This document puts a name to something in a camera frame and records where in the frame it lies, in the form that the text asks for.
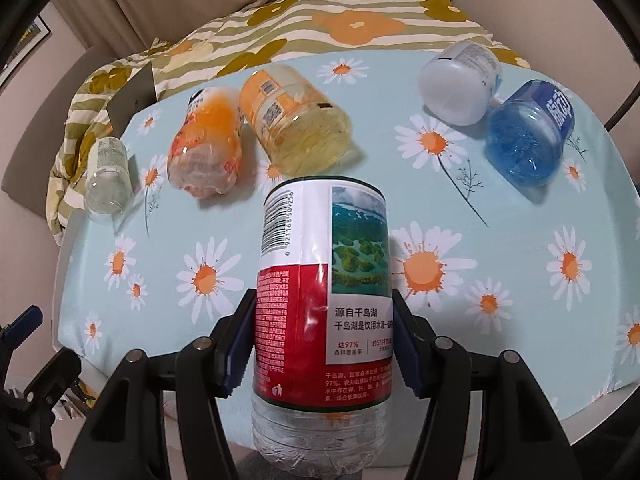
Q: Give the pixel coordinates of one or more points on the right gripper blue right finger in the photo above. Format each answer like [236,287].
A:
[520,435]

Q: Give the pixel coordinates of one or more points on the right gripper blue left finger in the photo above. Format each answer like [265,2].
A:
[124,434]

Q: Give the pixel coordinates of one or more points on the red label clear cup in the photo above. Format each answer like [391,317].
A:
[323,328]

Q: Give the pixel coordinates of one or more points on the green label clear cup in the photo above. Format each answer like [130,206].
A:
[108,185]

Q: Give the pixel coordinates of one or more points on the blue plastic cup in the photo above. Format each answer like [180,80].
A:
[527,133]

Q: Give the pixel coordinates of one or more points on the orange cartoon label cup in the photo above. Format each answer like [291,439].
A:
[205,156]

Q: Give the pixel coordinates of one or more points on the white frosted cup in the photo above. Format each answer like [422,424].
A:
[458,85]

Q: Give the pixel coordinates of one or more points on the yellow label clear cup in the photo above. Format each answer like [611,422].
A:
[302,131]

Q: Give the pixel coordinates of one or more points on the daisy print blue tablecloth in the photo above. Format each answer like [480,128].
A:
[552,272]

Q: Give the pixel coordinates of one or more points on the grey bed headboard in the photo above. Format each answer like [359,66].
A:
[25,180]

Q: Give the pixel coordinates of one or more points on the dark grey laptop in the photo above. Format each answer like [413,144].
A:
[137,94]

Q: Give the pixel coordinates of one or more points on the floral striped quilt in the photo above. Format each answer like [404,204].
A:
[274,32]

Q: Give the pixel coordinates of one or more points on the framed wall picture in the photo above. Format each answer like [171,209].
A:
[37,32]

